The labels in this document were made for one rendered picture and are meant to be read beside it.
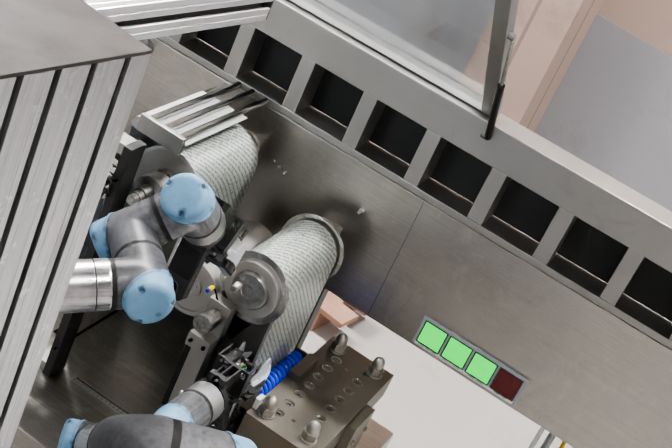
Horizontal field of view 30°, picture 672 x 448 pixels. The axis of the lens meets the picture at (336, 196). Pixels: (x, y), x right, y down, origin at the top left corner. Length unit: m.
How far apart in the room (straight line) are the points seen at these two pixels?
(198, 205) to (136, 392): 0.82
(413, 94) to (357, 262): 0.39
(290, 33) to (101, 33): 1.43
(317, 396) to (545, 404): 0.46
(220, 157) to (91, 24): 1.29
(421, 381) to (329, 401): 2.17
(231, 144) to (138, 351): 0.51
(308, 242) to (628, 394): 0.70
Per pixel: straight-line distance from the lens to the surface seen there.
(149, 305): 1.79
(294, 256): 2.43
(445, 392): 4.75
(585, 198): 2.45
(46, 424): 2.47
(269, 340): 2.46
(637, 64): 5.06
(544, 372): 2.59
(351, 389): 2.65
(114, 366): 2.65
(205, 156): 2.43
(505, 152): 2.47
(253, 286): 2.37
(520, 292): 2.54
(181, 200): 1.87
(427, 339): 2.64
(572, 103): 5.17
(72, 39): 1.16
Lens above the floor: 2.50
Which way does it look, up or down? 26 degrees down
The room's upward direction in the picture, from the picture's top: 25 degrees clockwise
